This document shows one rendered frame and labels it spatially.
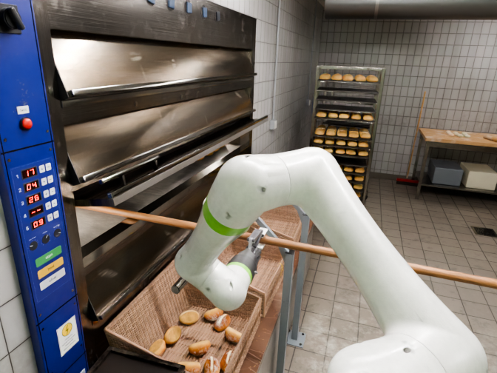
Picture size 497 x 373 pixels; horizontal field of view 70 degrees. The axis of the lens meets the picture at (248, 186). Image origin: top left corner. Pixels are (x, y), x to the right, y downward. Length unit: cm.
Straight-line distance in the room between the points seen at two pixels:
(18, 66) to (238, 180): 64
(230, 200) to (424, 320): 37
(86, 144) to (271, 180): 76
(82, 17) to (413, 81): 538
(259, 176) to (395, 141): 566
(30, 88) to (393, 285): 94
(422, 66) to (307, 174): 551
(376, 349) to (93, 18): 116
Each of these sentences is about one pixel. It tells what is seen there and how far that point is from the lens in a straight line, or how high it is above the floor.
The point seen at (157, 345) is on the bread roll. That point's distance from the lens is 174.
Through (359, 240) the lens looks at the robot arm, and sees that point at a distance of 69.
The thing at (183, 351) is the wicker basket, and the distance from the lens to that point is 179.
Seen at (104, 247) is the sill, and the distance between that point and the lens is 143.
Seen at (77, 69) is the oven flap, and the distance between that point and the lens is 124.
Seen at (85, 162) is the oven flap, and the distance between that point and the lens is 126.
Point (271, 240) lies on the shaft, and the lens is 134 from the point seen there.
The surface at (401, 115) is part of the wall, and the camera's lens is 620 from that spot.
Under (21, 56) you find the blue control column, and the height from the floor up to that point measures 182.
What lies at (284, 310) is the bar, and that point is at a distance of 196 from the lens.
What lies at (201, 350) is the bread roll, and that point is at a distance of 172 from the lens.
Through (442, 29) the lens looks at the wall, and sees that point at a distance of 621.
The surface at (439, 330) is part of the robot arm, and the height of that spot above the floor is 145.
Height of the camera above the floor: 183
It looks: 20 degrees down
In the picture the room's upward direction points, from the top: 2 degrees clockwise
